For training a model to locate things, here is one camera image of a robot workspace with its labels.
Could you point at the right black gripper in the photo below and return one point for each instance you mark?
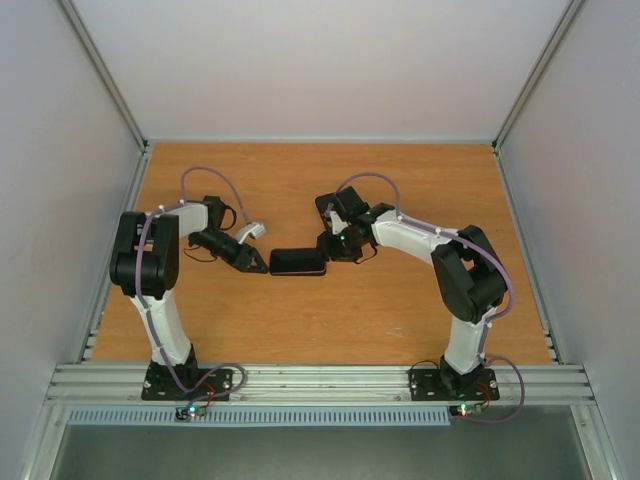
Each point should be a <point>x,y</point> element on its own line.
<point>326,247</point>

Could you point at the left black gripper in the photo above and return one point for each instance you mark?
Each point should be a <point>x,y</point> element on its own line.
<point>243,263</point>

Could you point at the black phone case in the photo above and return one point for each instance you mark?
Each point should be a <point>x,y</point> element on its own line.
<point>297,261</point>
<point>326,207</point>

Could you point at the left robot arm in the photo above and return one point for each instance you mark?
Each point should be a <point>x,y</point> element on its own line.
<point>145,263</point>

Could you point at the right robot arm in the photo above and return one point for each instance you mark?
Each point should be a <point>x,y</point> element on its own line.
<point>471,279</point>

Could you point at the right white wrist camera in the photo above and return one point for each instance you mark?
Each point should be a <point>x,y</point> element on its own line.
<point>334,223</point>

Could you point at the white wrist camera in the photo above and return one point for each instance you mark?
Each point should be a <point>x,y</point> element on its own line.
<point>334,223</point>
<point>252,230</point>

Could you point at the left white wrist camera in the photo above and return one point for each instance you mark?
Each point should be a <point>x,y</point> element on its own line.
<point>252,230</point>

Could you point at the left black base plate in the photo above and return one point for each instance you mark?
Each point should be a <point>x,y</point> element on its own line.
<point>160,387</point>

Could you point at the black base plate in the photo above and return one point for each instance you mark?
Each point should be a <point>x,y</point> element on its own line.
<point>430,384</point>
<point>160,387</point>

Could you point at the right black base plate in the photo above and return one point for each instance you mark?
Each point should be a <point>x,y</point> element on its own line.
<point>430,384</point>

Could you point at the aluminium front rail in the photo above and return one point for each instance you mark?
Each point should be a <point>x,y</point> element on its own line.
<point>293,385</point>

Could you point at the grey slotted cable duct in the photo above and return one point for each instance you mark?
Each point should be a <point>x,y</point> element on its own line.
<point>261,417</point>

